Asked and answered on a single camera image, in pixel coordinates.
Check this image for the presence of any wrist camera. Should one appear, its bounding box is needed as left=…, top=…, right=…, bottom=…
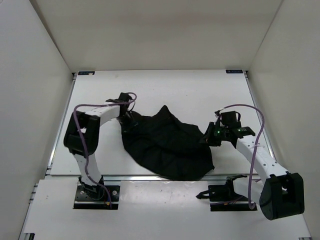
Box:
left=214, top=110, right=242, bottom=129
left=105, top=92, right=133, bottom=104

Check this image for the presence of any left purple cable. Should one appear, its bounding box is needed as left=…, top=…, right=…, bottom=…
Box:
left=73, top=92, right=138, bottom=208

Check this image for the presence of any left blue corner label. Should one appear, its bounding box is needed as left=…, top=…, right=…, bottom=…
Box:
left=77, top=71, right=95, bottom=76

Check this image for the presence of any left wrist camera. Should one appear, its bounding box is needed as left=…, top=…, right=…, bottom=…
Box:
left=105, top=92, right=133, bottom=104

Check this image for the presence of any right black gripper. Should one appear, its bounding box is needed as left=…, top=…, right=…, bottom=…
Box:
left=198, top=122, right=228, bottom=147

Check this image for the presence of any black skirt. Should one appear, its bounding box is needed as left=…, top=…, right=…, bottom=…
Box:
left=120, top=105, right=215, bottom=181

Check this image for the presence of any blue corner label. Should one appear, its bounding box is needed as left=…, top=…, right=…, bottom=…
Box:
left=225, top=69, right=243, bottom=74
left=77, top=71, right=95, bottom=76

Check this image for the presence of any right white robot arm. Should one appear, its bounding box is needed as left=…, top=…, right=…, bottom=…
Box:
left=196, top=122, right=305, bottom=221

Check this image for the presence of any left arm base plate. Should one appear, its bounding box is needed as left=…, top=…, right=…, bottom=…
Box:
left=73, top=181, right=121, bottom=210

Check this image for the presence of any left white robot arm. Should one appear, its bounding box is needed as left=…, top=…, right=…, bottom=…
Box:
left=63, top=92, right=137, bottom=205

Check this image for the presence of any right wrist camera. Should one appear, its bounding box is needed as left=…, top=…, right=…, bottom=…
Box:
left=214, top=110, right=242, bottom=129

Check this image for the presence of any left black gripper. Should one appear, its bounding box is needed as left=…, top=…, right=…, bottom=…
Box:
left=116, top=111, right=138, bottom=136

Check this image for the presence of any aluminium front rail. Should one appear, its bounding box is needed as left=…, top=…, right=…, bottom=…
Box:
left=99, top=174, right=261, bottom=182

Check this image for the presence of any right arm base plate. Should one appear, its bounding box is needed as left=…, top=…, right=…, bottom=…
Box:
left=196, top=183, right=258, bottom=212

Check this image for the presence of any right blue corner label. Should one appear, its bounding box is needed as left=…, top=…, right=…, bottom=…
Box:
left=225, top=69, right=243, bottom=74

